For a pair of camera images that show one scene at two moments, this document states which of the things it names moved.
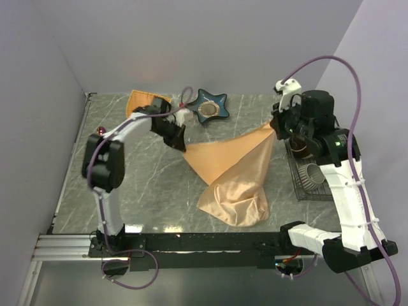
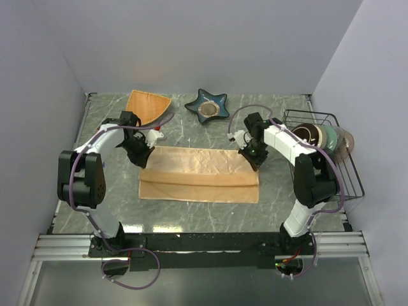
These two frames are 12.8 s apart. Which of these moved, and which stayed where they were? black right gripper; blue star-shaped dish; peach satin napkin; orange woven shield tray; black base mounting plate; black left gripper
Moved: peach satin napkin; black right gripper; black left gripper
Stayed: orange woven shield tray; blue star-shaped dish; black base mounting plate
